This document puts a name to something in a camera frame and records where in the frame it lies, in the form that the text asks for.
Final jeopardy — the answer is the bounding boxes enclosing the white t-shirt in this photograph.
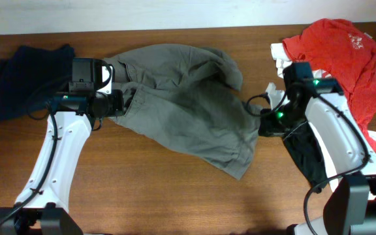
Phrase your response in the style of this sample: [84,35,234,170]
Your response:
[270,43,376,176]

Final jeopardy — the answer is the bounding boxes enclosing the grey cargo shorts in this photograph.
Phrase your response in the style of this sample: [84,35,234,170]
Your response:
[107,44,260,179]

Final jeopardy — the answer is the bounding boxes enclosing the red t-shirt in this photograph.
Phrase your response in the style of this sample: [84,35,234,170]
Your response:
[282,18,376,153]

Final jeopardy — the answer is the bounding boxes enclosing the black garment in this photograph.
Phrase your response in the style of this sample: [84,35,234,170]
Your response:
[283,121,327,193]

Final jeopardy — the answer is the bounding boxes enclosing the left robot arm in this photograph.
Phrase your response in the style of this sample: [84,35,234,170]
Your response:
[0,58,124,234]

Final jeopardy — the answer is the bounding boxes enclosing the navy blue folded garment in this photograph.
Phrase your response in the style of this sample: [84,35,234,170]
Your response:
[0,44,75,121]

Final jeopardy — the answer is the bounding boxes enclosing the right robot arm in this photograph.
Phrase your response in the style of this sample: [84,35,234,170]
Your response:
[259,63,376,234]

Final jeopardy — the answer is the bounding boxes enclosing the right black cable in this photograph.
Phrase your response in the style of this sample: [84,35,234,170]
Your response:
[245,91,371,235]

